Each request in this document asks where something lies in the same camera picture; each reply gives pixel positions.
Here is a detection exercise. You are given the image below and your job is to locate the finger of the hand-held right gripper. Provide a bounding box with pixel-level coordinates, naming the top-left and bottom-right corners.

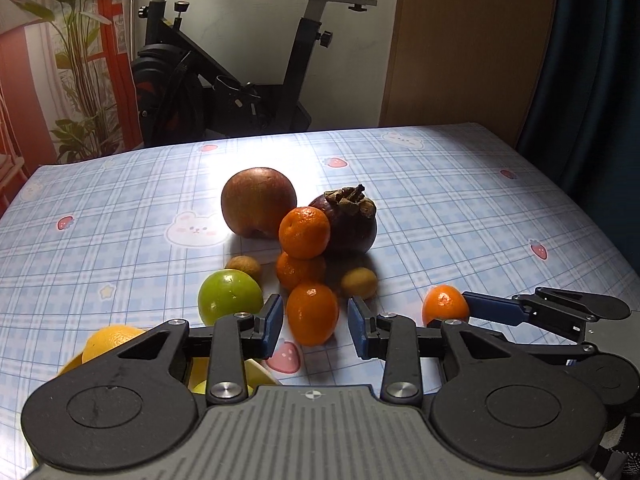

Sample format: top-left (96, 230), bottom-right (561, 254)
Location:
top-left (472, 327), bottom-right (596, 363)
top-left (462, 287), bottom-right (632, 343)

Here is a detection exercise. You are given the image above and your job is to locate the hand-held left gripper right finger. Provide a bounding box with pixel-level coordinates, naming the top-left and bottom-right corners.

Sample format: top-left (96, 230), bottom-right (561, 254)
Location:
top-left (347, 296), bottom-right (531, 406)

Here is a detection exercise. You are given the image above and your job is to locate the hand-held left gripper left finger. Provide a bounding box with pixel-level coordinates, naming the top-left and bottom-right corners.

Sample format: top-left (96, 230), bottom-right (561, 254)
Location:
top-left (95, 292), bottom-right (285, 407)

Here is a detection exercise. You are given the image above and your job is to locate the orange mandarin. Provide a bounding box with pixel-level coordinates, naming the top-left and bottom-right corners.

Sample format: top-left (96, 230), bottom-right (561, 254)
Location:
top-left (422, 285), bottom-right (471, 327)
top-left (286, 282), bottom-right (340, 347)
top-left (278, 206), bottom-right (332, 260)
top-left (276, 251), bottom-right (327, 293)

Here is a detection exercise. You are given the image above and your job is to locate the brown longan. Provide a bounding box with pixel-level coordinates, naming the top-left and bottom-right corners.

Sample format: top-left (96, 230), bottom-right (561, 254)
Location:
top-left (341, 267), bottom-right (379, 300)
top-left (224, 255), bottom-right (263, 283)

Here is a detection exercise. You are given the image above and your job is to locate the green jujube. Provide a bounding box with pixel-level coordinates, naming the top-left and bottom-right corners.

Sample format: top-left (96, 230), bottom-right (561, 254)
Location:
top-left (197, 269), bottom-right (264, 327)

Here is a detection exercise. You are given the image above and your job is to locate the yellow lemon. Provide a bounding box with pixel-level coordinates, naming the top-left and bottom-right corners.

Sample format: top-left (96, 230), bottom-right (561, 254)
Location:
top-left (81, 325), bottom-right (147, 365)

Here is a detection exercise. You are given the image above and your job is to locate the dark purple mangosteen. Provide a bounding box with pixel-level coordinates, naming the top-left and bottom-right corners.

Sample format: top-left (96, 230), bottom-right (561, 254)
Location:
top-left (307, 185), bottom-right (378, 256)

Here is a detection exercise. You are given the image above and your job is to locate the blue plaid tablecloth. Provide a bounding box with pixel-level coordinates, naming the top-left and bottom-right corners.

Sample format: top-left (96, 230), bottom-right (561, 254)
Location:
top-left (0, 122), bottom-right (640, 480)

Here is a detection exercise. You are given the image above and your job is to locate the red apple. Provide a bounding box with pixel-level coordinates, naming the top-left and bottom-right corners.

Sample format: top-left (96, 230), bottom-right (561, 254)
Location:
top-left (221, 166), bottom-right (298, 239)

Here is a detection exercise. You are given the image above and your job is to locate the dark blue curtain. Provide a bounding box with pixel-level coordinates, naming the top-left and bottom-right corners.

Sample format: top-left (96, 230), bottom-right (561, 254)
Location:
top-left (515, 0), bottom-right (640, 281)

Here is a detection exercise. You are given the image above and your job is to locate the wooden cabinet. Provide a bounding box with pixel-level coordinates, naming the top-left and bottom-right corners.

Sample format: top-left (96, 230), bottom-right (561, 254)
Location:
top-left (379, 0), bottom-right (561, 151)

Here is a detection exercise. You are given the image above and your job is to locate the black exercise bike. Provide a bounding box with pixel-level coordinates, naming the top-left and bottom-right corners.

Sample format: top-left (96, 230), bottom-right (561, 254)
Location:
top-left (121, 0), bottom-right (383, 148)

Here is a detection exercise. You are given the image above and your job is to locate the printed wall poster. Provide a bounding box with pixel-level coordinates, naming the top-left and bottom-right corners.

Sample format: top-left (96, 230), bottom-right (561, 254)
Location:
top-left (0, 0), bottom-right (146, 181)

